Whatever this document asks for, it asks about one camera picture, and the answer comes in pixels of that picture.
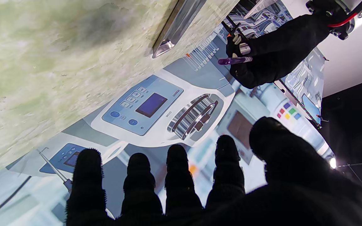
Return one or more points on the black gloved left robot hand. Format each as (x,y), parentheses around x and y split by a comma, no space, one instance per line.
(278,50)

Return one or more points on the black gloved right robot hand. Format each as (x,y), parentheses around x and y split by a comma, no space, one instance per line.
(294,188)

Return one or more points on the rectangular stainless steel tray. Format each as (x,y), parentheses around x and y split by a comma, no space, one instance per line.
(181,22)

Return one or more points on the printed laboratory scene backdrop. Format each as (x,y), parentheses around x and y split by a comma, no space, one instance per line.
(156,106)

